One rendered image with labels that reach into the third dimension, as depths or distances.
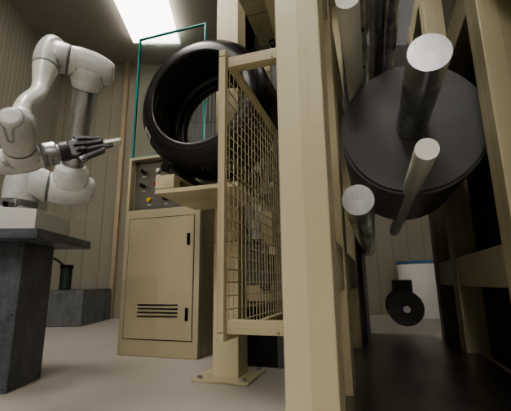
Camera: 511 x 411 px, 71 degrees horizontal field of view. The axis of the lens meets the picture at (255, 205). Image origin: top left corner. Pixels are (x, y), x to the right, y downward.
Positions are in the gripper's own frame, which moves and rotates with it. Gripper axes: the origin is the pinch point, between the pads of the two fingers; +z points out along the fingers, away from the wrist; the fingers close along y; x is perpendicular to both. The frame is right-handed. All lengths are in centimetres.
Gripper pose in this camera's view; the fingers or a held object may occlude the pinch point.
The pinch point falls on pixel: (112, 142)
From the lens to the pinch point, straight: 161.7
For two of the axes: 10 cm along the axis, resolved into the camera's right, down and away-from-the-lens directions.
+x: 3.2, -5.2, -7.9
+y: 4.9, 8.1, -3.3
